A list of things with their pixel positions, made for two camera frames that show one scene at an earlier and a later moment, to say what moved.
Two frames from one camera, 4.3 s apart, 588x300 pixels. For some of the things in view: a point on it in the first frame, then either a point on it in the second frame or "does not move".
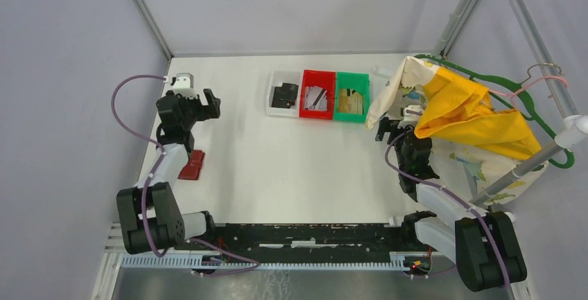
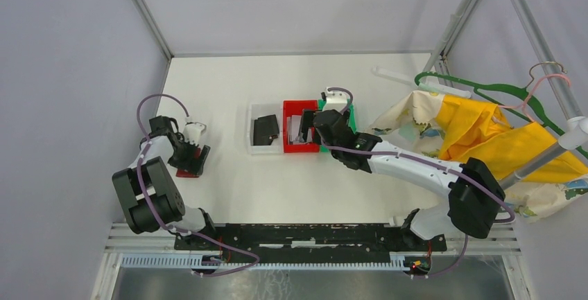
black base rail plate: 310,243 does not move
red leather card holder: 191,170 does not move
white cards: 315,98 to 293,123
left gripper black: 213,104 to 191,164
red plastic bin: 317,94 to 295,107
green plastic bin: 360,82 to 351,120
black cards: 285,96 to 265,129
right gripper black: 384,126 to 307,116
